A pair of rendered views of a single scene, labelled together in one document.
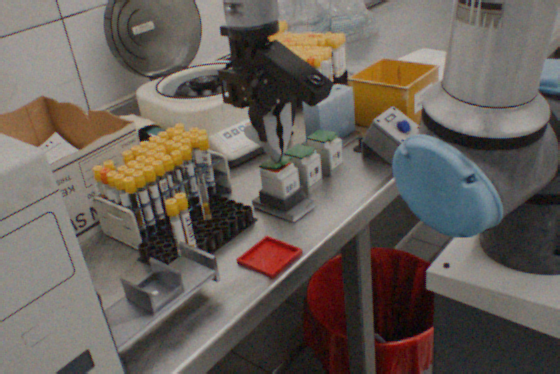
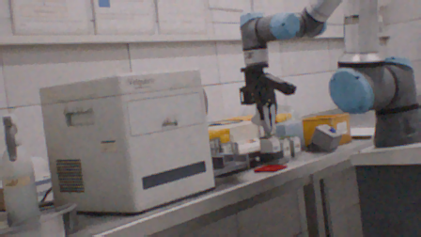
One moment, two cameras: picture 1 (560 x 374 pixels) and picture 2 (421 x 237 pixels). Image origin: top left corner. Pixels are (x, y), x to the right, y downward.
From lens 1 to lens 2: 110 cm
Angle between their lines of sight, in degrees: 27
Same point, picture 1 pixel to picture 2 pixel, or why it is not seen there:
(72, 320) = (201, 143)
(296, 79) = (279, 83)
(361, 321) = not seen: outside the picture
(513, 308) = (390, 156)
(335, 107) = (293, 128)
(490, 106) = (361, 52)
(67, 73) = not seen: hidden behind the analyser
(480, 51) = (354, 32)
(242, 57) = (251, 81)
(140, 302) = (216, 165)
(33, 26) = not seen: hidden behind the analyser
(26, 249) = (192, 102)
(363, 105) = (308, 134)
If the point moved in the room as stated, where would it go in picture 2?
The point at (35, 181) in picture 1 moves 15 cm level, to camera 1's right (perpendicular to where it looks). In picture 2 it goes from (196, 78) to (258, 71)
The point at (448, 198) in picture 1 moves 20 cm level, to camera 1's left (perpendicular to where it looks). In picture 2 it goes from (351, 89) to (271, 100)
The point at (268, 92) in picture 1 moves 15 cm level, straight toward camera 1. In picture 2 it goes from (265, 94) to (274, 94)
